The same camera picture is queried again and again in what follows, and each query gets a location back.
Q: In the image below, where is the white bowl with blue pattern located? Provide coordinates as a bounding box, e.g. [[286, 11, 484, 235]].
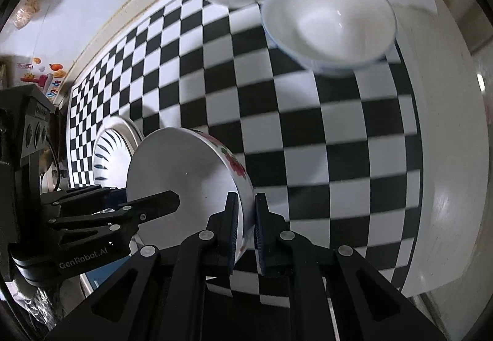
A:
[[261, 0, 397, 77]]

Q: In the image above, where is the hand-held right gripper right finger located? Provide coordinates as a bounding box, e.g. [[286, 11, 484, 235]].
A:
[[252, 192, 459, 341]]

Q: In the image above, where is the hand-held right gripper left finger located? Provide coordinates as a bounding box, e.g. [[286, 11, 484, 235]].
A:
[[46, 191, 247, 341]]

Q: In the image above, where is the blue striped white plate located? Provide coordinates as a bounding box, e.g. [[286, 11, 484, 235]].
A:
[[92, 127, 140, 186]]

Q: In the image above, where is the black white checkered cloth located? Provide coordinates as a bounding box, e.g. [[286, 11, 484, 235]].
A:
[[65, 0, 422, 299]]

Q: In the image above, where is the floral white plate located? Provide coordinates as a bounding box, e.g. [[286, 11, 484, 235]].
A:
[[126, 127, 255, 265]]

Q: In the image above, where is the colourful sticker box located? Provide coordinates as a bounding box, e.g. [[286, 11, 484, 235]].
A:
[[17, 56, 68, 99]]

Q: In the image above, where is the large white plate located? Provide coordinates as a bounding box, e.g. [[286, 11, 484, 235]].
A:
[[96, 115, 145, 145]]

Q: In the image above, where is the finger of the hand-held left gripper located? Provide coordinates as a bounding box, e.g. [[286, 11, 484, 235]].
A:
[[40, 186, 128, 211], [46, 190, 181, 245]]

